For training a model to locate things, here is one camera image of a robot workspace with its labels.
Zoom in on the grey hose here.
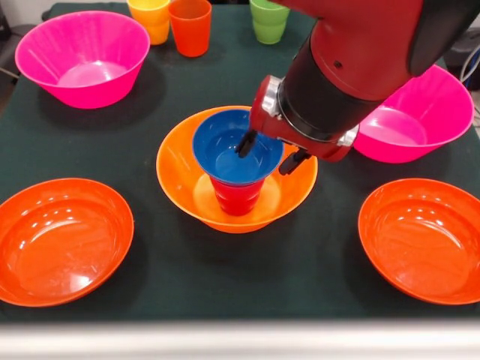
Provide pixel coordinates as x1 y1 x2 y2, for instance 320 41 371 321
460 44 480 86

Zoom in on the dark green tablecloth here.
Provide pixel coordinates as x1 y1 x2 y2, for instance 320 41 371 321
0 1 480 323

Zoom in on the yellow plastic cup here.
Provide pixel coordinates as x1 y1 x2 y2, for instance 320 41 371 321
126 0 172 46

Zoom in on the crimson plastic cup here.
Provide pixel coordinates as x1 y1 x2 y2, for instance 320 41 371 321
208 175 268 217

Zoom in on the blue small bowl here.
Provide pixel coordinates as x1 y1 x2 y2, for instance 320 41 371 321
192 109 285 186

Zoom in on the black pedestal foot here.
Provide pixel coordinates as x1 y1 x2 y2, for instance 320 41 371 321
442 35 480 80
0 7 38 80

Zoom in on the red shallow bowl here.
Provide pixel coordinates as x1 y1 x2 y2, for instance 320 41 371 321
0 178 135 308
358 178 480 306

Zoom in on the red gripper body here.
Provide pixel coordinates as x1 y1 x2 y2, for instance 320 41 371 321
249 74 360 164

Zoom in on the pink large bowl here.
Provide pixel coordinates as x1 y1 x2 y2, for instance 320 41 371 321
14 10 151 110
352 64 476 164

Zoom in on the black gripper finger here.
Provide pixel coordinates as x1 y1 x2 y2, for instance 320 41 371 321
277 148 312 176
235 129 259 159

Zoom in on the orange large bowl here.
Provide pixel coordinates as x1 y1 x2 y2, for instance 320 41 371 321
155 105 319 234

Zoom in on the green plastic cup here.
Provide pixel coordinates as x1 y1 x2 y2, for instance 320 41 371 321
249 0 292 46

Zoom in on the red-orange plastic cup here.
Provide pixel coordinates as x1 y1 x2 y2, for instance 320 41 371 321
168 0 213 59

